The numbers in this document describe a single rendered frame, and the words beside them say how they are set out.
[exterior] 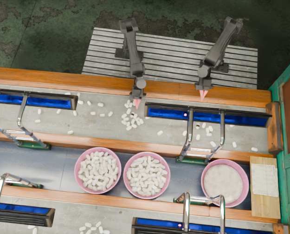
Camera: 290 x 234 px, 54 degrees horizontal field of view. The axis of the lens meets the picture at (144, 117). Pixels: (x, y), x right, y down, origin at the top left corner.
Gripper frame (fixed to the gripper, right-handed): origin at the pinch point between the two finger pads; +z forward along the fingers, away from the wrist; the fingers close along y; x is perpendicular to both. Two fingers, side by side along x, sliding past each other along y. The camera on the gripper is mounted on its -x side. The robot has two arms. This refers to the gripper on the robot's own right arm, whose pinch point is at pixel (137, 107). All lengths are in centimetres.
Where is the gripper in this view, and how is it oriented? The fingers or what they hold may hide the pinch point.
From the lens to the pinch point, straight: 177.2
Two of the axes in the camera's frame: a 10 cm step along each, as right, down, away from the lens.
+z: -0.7, 9.4, 3.3
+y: 10.0, 0.9, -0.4
